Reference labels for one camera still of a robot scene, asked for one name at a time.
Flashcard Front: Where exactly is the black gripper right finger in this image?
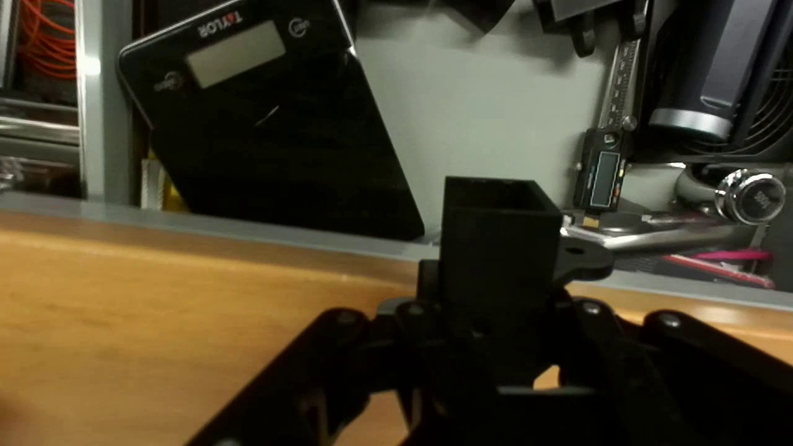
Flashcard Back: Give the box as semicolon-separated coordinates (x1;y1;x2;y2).
543;296;793;446

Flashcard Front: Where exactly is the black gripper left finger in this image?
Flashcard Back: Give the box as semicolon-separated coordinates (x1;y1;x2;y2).
185;296;529;446

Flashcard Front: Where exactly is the small black lugged box part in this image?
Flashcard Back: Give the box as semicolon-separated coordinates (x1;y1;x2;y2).
417;172;617;391

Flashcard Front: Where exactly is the pink pen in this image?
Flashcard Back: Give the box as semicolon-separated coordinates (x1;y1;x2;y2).
658;246;778;290

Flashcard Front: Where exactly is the shiny silver metal tool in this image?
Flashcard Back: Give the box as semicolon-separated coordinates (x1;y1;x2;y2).
559;207;757;257

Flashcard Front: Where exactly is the round silver knob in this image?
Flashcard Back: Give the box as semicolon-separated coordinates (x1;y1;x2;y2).
713;166;788;228

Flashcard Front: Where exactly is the digital caliper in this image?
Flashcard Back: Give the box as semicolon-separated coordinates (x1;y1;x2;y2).
573;34;642;231

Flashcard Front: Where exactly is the orange coiled cable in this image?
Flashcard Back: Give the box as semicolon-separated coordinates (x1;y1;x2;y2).
14;0;80;85

